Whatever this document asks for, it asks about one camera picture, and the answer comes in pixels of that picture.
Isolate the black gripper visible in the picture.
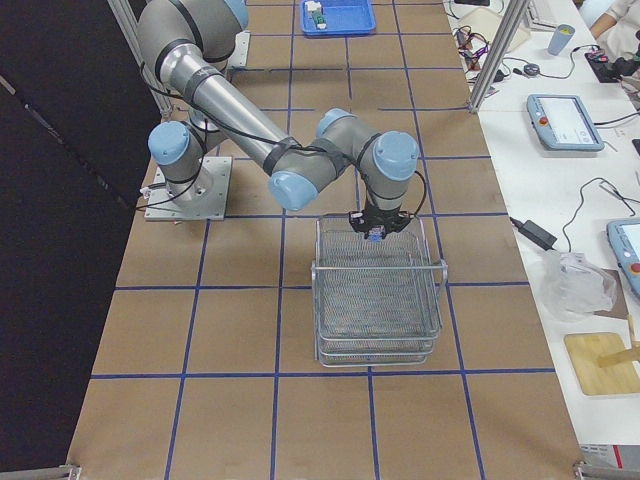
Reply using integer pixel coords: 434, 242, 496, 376
348, 207, 413, 239

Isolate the small blue button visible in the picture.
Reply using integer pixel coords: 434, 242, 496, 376
368, 226, 385, 242

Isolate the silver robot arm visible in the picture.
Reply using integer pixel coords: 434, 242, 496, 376
137, 1, 419, 239

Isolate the black power adapter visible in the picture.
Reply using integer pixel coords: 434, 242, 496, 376
511, 218, 557, 251

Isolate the small electronics boards cluster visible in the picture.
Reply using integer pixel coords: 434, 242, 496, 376
452, 25, 490, 81

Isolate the clear plastic bag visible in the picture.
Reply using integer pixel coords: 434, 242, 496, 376
540, 250, 618, 320

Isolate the far blue teach pendant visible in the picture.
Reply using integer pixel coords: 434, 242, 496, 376
526, 94, 605, 152

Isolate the blue teach pendant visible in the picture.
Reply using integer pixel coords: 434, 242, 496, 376
526, 94, 605, 152
606, 219, 640, 297

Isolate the green circuit board part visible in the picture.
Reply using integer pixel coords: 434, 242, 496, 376
311, 11, 327, 30

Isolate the blue plastic tray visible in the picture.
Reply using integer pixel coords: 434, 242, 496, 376
299, 0, 377, 37

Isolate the round grey puck device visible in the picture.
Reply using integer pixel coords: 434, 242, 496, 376
522, 63, 540, 78

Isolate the beige plastic tray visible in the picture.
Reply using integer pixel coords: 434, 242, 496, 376
459, 7, 531, 52

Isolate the white plastic block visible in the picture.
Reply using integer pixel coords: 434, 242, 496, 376
304, 0, 322, 14

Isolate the near blue teach pendant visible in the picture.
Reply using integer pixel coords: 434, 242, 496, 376
606, 219, 640, 297

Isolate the light blue cup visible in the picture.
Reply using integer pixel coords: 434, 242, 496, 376
547, 24, 575, 56

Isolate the wooden board with stick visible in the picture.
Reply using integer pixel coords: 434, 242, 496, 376
564, 315, 639, 396

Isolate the black controller box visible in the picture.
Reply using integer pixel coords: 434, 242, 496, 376
584, 48, 634, 83

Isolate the seated person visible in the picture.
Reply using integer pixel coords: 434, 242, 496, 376
589, 0, 639, 60

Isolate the silver wire mesh shelf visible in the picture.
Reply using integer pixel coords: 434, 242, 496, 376
311, 215, 447, 367

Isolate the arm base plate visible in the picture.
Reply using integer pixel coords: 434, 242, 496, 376
144, 156, 233, 221
227, 30, 251, 69

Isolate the aluminium frame post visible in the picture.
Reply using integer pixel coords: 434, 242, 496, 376
468, 0, 528, 114

